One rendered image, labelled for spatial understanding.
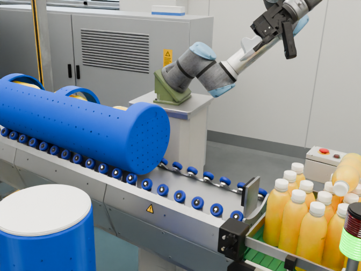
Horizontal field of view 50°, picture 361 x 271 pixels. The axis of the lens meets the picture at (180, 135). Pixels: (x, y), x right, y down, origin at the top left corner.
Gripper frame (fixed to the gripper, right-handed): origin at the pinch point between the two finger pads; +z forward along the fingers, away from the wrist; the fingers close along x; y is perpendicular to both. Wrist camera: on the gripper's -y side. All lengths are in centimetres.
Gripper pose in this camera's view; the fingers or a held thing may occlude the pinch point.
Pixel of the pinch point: (244, 59)
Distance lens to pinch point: 127.3
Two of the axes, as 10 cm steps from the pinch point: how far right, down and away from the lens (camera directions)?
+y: -6.4, -7.6, -0.4
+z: -7.6, 6.4, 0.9
